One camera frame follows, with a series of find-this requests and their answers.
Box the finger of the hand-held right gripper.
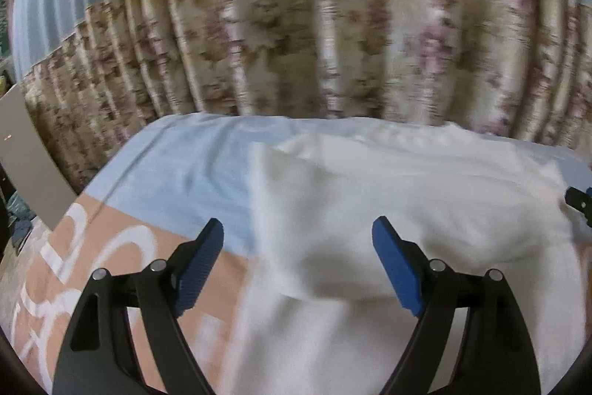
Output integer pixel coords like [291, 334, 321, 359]
[566, 187, 592, 229]

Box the white garment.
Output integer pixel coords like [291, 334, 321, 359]
[231, 122, 584, 395]

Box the blue and peach printed bedsheet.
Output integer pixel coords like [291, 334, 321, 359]
[10, 114, 592, 395]

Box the floral beige and blue curtain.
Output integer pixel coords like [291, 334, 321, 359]
[9, 0, 592, 196]

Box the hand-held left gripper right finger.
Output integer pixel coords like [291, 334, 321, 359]
[372, 216, 542, 395]

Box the grey board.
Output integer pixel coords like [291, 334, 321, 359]
[0, 83, 77, 229]

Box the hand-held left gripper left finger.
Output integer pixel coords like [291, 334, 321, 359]
[52, 218, 225, 395]

